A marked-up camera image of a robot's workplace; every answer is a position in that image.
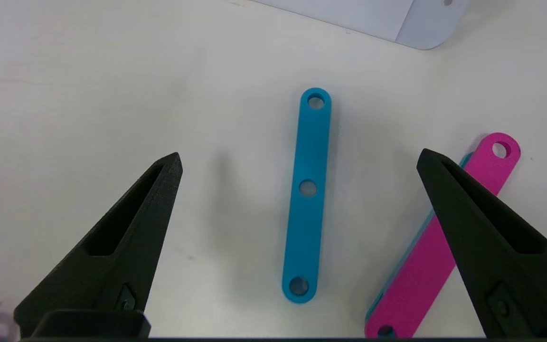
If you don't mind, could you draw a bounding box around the pink bar with holes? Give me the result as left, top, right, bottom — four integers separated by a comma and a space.
365, 133, 522, 339

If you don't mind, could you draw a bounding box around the white BRAIN word card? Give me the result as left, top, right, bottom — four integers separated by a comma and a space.
250, 0, 469, 50

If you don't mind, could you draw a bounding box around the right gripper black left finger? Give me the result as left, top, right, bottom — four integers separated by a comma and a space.
13, 152, 183, 339

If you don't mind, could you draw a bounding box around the medium blue bar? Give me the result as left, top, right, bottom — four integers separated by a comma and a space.
282, 87, 332, 304

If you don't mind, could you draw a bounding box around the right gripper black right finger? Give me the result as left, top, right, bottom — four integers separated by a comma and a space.
417, 149, 547, 339

